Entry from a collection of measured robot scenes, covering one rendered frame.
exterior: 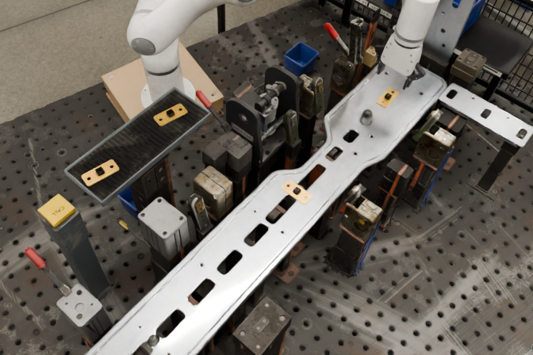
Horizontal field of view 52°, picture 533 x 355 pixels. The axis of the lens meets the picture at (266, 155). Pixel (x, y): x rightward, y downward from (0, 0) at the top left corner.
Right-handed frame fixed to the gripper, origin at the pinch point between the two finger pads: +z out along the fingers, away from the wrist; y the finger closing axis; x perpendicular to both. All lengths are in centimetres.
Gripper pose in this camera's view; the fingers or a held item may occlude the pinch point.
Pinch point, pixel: (393, 77)
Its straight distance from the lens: 170.1
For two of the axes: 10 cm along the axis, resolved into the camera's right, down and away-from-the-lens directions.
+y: 7.6, 5.5, -3.3
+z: -0.7, 5.8, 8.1
